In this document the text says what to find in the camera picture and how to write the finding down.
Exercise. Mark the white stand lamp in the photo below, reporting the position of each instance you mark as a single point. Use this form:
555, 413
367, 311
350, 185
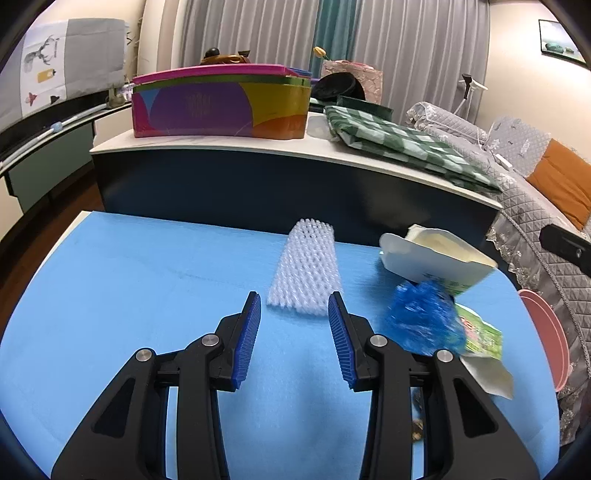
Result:
468, 85

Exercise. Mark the grey and teal curtains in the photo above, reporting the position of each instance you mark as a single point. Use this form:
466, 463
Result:
286, 32

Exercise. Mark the green checkered cloth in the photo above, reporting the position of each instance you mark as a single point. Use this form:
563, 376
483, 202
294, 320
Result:
406, 143

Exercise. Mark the framed wall picture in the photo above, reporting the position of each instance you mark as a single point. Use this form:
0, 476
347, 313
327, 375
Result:
558, 44

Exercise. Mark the white paper food box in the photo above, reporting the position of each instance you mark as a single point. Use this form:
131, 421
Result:
429, 263

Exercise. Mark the blue plastic bag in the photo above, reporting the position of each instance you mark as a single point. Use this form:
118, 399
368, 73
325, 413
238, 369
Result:
422, 318

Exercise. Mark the pink patterned bag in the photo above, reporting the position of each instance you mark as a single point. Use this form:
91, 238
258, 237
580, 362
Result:
364, 78

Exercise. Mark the blue foam mat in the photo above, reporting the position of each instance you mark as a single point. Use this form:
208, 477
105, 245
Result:
138, 286

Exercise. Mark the orange cushion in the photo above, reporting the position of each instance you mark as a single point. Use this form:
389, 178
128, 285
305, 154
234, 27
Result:
563, 182

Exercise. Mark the sofa with grey quilted cover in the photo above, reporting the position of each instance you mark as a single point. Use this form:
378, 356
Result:
521, 207

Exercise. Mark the colourful storage box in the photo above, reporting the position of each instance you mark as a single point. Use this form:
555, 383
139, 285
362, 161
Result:
207, 108

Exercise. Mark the white foam net sleeve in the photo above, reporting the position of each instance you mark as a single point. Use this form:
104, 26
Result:
307, 267

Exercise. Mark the green snack packet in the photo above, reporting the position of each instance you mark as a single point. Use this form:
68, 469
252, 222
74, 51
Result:
480, 334

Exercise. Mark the yellow artificial flower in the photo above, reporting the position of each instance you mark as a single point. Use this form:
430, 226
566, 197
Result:
318, 50

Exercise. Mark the pink plastic basin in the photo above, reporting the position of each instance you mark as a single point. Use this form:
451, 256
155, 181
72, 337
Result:
547, 337

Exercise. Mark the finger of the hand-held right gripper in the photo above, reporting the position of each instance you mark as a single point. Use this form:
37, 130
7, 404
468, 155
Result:
568, 247

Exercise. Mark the brown toy figure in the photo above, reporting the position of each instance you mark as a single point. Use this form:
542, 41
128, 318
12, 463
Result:
221, 56

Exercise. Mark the dark green box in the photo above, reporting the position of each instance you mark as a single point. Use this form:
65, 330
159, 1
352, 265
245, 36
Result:
369, 104

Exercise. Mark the dark media console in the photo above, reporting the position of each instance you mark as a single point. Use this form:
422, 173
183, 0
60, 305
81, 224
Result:
41, 161

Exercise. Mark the dark cabinet with white top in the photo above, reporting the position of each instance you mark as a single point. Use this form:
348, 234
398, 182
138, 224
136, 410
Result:
231, 184

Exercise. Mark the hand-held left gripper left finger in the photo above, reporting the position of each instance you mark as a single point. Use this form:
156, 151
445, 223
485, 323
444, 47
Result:
247, 337

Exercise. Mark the grey printed dust cover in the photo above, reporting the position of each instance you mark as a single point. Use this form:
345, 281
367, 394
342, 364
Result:
60, 69

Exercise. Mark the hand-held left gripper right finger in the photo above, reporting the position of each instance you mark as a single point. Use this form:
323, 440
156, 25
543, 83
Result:
340, 341

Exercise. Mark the black hat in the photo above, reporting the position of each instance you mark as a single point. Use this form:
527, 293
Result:
337, 87

